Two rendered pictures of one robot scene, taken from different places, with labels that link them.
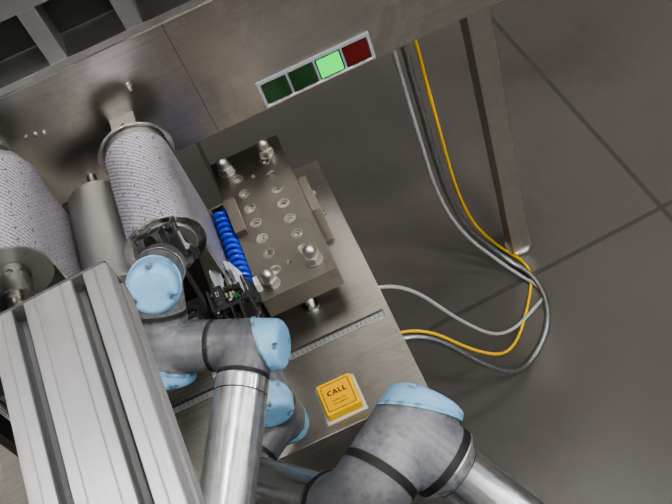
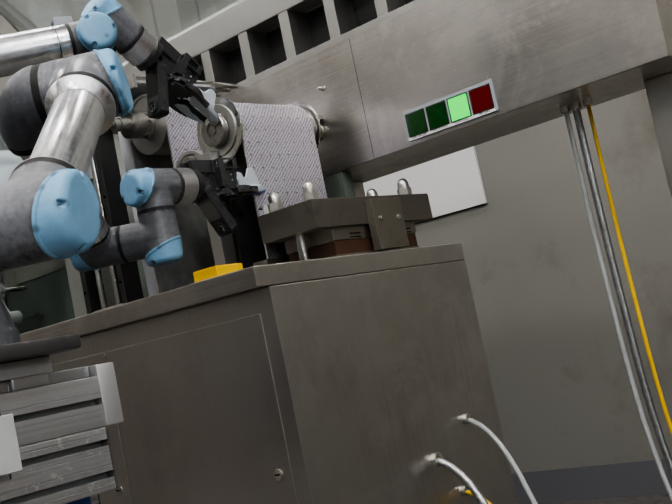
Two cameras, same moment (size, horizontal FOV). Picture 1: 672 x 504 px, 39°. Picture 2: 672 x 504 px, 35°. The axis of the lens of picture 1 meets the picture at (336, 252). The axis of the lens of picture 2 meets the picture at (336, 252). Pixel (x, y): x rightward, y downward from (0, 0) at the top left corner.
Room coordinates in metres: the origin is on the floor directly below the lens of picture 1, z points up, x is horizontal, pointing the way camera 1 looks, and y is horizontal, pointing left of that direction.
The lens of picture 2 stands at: (-0.45, -1.42, 0.73)
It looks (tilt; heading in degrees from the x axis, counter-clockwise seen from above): 5 degrees up; 41
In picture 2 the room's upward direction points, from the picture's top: 12 degrees counter-clockwise
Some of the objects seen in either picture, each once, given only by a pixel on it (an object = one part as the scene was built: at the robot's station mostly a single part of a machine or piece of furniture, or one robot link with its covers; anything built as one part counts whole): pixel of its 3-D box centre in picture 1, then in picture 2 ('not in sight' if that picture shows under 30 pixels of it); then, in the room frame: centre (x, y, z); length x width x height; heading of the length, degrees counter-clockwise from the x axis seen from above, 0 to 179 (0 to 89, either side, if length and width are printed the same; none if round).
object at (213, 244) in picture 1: (207, 228); (288, 182); (1.28, 0.21, 1.11); 0.23 x 0.01 x 0.18; 0
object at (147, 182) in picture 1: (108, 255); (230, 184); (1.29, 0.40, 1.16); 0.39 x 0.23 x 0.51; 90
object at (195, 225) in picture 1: (165, 245); (219, 130); (1.16, 0.27, 1.25); 0.15 x 0.01 x 0.15; 90
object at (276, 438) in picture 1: (277, 422); (152, 238); (0.88, 0.22, 1.01); 0.11 x 0.08 x 0.11; 126
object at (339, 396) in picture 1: (339, 396); (218, 273); (0.93, 0.11, 0.91); 0.07 x 0.07 x 0.02; 0
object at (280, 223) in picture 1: (274, 221); (348, 217); (1.32, 0.09, 1.00); 0.40 x 0.16 x 0.06; 0
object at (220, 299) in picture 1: (239, 317); (210, 181); (1.05, 0.21, 1.12); 0.12 x 0.08 x 0.09; 0
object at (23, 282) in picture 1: (14, 288); (137, 125); (1.14, 0.52, 1.33); 0.06 x 0.06 x 0.06; 0
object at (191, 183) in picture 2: not in sight; (180, 186); (0.97, 0.21, 1.11); 0.08 x 0.05 x 0.08; 90
